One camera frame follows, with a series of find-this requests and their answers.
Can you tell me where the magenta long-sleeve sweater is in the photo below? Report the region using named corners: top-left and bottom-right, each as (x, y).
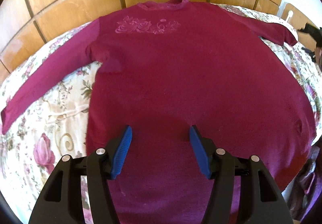
top-left (1, 0), bottom-right (316, 223)

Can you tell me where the clothes pile beside bed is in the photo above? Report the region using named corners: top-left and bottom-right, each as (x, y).
top-left (287, 146), bottom-right (321, 221)

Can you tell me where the floral bedspread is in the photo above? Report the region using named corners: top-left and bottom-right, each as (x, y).
top-left (1, 4), bottom-right (321, 223)

